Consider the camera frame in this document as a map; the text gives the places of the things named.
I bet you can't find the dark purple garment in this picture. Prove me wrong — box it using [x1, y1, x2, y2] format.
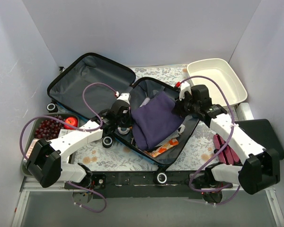
[131, 92, 184, 150]

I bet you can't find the blue fish-print suitcase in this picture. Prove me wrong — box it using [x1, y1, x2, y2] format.
[46, 52, 200, 184]

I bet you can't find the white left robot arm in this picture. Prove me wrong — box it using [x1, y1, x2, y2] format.
[25, 93, 130, 189]

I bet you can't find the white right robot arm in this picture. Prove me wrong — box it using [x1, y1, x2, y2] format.
[174, 82, 280, 194]

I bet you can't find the black white striped cloth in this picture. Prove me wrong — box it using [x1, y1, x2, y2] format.
[172, 124, 186, 138]

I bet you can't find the cream plastic basin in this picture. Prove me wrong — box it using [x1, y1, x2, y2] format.
[186, 58, 248, 107]

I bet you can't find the floral fern table mat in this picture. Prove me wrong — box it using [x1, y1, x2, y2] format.
[71, 65, 239, 171]

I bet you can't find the orange floral cloth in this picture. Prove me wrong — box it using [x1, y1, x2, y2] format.
[150, 138, 179, 157]

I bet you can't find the white device at right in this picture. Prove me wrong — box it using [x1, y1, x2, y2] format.
[236, 103, 254, 121]

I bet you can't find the red apple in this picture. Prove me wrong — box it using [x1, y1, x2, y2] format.
[64, 117, 79, 130]

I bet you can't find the white small box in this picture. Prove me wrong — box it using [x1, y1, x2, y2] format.
[58, 129, 69, 138]

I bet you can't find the black storage box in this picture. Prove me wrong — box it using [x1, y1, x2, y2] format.
[236, 119, 284, 160]

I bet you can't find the dark red grape bunch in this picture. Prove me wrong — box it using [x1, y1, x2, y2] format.
[34, 120, 63, 140]

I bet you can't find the pink patterned packet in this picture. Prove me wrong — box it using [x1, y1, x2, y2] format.
[26, 139, 39, 158]

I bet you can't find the dark green tray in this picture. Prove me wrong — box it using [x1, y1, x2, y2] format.
[21, 113, 80, 177]

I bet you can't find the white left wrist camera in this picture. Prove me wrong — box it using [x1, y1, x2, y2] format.
[117, 93, 131, 104]

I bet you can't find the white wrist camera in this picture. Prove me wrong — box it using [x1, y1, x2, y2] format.
[175, 81, 191, 101]
[117, 93, 131, 104]

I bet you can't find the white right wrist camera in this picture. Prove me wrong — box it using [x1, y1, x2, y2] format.
[175, 81, 191, 101]

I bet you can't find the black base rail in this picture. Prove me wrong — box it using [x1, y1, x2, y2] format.
[77, 171, 203, 199]

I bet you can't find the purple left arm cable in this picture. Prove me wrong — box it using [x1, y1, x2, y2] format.
[19, 82, 120, 213]

